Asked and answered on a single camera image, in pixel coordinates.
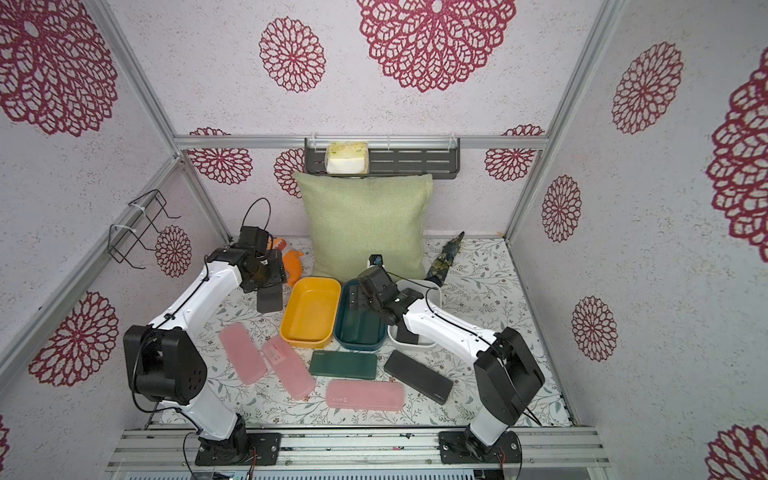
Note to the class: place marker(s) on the black pencil case front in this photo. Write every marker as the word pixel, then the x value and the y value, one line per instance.
pixel 419 377

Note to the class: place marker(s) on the green pillow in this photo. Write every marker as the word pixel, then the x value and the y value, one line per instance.
pixel 351 219

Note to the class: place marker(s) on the black wire wall rack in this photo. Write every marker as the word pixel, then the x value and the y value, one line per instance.
pixel 144 212

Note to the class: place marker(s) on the pink pencil case middle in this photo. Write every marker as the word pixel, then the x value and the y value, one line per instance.
pixel 290 369

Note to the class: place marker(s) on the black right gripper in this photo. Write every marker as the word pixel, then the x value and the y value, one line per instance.
pixel 366 291

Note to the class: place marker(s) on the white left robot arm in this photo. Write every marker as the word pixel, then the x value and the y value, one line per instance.
pixel 163 363

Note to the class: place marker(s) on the yellow storage box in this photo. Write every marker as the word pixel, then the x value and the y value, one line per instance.
pixel 311 311

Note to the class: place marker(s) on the dark wall shelf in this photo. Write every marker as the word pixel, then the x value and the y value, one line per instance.
pixel 442 162

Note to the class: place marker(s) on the tissue pack on shelf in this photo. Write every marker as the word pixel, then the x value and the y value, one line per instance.
pixel 347 158

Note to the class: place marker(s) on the pink pencil case far left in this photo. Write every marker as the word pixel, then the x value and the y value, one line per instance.
pixel 243 354

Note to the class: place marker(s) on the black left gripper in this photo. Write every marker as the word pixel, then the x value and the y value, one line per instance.
pixel 278 275

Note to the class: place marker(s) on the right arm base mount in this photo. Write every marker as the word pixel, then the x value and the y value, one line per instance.
pixel 462 447

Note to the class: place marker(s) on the dark green pencil case front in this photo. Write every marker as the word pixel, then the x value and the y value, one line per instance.
pixel 343 365

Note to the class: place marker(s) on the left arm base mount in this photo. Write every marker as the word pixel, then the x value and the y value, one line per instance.
pixel 259 449

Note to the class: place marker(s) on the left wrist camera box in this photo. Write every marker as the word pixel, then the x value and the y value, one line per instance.
pixel 254 238

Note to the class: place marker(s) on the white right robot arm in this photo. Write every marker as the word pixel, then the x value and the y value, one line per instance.
pixel 507 375

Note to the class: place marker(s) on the orange shark plush toy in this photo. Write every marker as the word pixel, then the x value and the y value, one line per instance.
pixel 291 259

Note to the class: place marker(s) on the pink pencil case front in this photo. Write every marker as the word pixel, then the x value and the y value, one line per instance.
pixel 365 395

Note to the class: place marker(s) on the black pencil case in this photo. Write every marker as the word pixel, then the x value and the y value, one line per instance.
pixel 405 336
pixel 419 377
pixel 270 299

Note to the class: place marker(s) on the pink pencil case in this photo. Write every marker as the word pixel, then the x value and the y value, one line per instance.
pixel 290 369
pixel 243 354
pixel 365 395

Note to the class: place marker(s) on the white storage box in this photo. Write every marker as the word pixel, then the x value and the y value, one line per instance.
pixel 433 294

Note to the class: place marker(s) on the teal storage box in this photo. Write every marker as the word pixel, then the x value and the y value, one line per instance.
pixel 364 340

